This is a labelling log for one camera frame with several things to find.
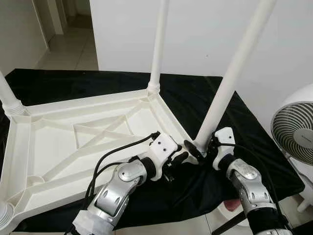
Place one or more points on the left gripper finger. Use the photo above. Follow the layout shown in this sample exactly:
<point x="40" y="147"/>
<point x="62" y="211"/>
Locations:
<point x="180" y="157"/>
<point x="176" y="149"/>

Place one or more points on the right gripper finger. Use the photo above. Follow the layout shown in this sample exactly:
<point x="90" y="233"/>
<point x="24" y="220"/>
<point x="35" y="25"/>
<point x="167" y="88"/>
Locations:
<point x="193" y="151"/>

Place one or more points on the white plastic table top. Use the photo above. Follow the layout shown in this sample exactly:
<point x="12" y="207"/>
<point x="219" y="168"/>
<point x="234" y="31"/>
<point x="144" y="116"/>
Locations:
<point x="49" y="147"/>

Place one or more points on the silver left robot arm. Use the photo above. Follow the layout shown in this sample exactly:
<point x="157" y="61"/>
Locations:
<point x="115" y="193"/>

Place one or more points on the pink plastic object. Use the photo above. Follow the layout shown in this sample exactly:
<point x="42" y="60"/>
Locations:
<point x="232" y="205"/>

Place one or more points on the black table cloth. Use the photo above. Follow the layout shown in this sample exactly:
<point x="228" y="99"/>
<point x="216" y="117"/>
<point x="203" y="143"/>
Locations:
<point x="274" y="166"/>

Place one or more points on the white standing fan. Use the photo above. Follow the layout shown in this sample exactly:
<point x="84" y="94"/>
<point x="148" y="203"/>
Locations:
<point x="293" y="132"/>

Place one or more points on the black floor stand foot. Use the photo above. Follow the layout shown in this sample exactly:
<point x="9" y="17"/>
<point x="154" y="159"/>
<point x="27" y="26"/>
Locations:
<point x="304" y="229"/>

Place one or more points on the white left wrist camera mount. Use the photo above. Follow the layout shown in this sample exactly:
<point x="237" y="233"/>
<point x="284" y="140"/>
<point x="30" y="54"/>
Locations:
<point x="164" y="147"/>

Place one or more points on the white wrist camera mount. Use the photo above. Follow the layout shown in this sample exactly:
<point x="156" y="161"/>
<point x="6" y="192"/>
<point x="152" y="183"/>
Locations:
<point x="225" y="142"/>
<point x="164" y="147"/>

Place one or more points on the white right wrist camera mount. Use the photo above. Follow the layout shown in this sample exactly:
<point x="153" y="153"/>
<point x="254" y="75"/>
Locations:
<point x="225" y="142"/>

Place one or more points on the white door frame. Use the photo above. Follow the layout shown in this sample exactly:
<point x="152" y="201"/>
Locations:
<point x="49" y="14"/>

